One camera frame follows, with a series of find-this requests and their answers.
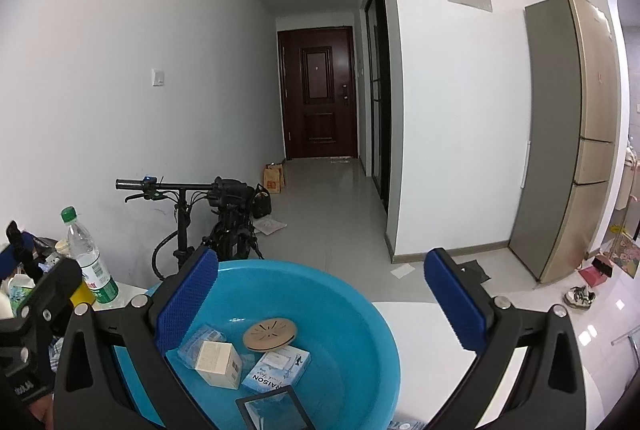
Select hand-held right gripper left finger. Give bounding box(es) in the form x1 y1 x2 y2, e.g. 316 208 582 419
52 245 219 430

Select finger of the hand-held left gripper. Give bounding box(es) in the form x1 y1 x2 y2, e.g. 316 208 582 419
10 257 83 346
0 220 51 278

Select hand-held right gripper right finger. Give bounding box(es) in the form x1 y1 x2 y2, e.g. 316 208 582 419
424 247 587 430

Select light blue tissue packet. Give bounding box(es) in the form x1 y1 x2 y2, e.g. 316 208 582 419
178 324 227 371

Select beige cube box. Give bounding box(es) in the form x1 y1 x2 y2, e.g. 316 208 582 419
195 340 244 390

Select round wooden coaster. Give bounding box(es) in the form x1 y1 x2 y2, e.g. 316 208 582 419
242 317 299 353

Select light blue printed box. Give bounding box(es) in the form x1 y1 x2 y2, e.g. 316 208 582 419
241 344 311 393

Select blue plastic basin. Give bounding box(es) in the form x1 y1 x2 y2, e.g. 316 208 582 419
112 259 401 430

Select black square frame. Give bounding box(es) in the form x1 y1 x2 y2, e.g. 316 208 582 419
236 385 310 430

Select person's left hand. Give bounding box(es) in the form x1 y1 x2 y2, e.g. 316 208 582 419
29 392 55 428

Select green floral tissue box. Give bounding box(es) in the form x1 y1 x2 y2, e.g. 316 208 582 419
0 273 38 318

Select yellow plastic cup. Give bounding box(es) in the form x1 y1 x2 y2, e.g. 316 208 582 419
70 286 97 307

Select black floor sheet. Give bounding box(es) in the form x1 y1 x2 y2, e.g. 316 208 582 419
452 260 491 283

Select green capped water bottle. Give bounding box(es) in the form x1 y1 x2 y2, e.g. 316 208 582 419
61 206 120 306

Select black electric bicycle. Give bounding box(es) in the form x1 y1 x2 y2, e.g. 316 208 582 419
115 176 266 283

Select white booklet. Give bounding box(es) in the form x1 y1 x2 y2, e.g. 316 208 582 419
252 217 288 236

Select black floor bag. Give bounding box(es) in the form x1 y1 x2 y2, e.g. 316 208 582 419
252 184 273 218

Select grey sneaker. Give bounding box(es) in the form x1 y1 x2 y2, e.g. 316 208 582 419
564 286 597 311

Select brown paper bag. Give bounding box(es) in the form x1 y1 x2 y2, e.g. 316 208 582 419
264 161 287 195

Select colourful printed board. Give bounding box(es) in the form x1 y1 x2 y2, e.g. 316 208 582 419
607 225 640 278

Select beige refrigerator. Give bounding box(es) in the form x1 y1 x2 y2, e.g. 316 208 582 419
509 0 630 285

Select dark framed sliding glass door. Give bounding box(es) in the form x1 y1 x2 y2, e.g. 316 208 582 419
363 0 392 213

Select dark brown entrance door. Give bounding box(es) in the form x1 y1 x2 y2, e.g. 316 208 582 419
277 26 360 160

